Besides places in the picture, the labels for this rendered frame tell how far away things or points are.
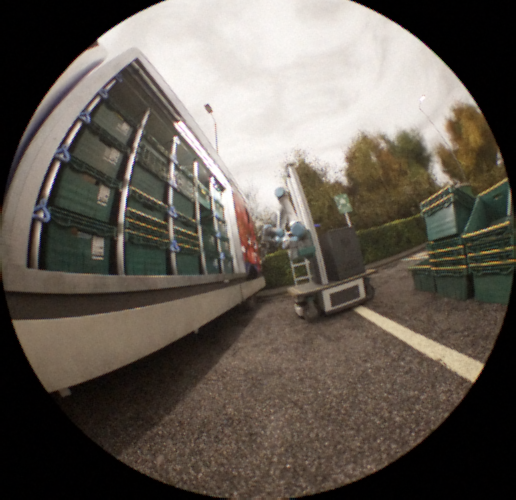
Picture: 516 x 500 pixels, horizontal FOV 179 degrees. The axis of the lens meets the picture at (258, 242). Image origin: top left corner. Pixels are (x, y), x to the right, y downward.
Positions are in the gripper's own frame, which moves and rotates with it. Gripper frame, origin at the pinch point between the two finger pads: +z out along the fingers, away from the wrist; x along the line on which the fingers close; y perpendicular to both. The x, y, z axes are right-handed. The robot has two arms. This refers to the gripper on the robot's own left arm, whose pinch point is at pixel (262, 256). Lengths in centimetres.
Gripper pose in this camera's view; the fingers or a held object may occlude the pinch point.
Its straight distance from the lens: 163.3
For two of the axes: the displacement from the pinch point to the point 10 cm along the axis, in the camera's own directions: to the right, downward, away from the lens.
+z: -1.8, 9.8, -0.1
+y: -9.7, -1.8, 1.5
